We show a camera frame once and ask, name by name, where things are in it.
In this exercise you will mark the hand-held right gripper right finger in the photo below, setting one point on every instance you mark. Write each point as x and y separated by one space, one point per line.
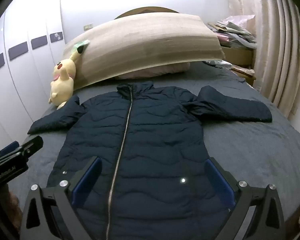
218 182

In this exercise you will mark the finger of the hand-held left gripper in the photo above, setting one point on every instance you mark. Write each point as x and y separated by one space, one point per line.
33 145
10 148

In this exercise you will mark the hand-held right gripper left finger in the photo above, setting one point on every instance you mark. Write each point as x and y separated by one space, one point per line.
86 182

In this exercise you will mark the dark navy puffer jacket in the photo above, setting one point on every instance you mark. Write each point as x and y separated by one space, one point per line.
152 130

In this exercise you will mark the person's left forearm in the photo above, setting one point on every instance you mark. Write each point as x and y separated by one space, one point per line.
11 202

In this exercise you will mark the pile of clothes and bags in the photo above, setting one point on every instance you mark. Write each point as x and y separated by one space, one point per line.
235 31

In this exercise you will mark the bed with grey sheet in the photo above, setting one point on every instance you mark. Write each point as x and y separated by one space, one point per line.
252 150

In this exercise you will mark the yellow plush toy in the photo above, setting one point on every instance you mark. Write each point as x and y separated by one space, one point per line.
62 80

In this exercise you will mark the green cloth item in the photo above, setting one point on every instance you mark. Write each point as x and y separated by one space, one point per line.
80 44

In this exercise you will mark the light crumpled cloth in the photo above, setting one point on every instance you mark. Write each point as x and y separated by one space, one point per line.
218 63

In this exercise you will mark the pink pillow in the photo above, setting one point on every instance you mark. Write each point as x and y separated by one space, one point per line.
160 69

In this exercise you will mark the wooden nightstand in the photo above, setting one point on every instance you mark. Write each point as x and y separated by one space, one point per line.
237 55

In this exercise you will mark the beige curtain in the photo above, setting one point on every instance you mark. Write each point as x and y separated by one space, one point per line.
272 42

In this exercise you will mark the dark wooden headboard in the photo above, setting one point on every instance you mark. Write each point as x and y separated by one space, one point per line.
145 9

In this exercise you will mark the wall socket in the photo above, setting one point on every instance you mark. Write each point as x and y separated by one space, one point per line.
88 26

